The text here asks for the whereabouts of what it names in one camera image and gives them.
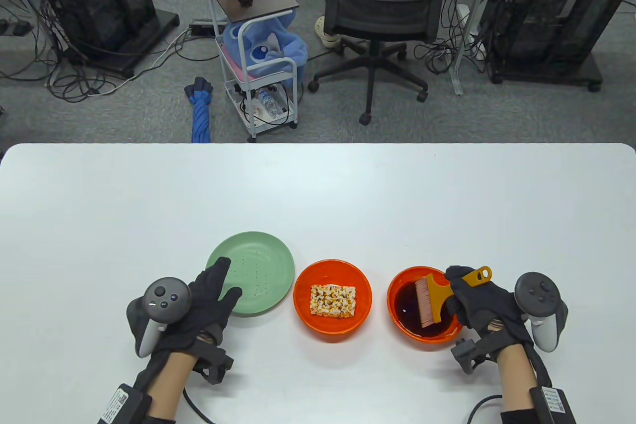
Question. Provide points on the person's left hand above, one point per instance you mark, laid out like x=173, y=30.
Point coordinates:
x=203, y=304

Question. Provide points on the person's right hand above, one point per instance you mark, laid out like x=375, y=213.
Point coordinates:
x=487, y=302

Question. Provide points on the grey tracking controller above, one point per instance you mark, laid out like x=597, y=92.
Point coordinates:
x=539, y=295
x=166, y=299

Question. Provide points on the dark soy sauce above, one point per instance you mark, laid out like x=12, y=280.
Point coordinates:
x=406, y=305

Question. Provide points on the rectangular puffed rice cake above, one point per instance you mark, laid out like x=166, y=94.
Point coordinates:
x=334, y=300

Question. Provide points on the person's left forearm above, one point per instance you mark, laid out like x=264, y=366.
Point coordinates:
x=169, y=384

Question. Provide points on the person's right forearm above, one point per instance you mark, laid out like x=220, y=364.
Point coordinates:
x=516, y=374

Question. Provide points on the green plate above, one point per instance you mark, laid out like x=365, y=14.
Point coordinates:
x=268, y=265

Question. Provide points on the orange bowl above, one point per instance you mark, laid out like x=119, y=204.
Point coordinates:
x=396, y=281
x=308, y=317

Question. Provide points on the black labelled sensor box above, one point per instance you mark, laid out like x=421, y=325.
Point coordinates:
x=121, y=401
x=554, y=401

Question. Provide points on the blue folded umbrella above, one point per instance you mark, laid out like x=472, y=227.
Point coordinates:
x=201, y=116

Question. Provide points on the clear water bottle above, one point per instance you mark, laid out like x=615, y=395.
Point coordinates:
x=270, y=103

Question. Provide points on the white metal table leg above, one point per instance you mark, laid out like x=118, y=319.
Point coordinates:
x=456, y=81

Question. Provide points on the pink cushion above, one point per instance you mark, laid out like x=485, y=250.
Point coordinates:
x=233, y=64

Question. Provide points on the blue plush toy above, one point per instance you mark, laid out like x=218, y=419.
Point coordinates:
x=280, y=46

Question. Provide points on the black power adapter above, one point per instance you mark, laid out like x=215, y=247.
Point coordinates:
x=20, y=27

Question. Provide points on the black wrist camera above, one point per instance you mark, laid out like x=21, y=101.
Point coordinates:
x=466, y=355
x=213, y=359

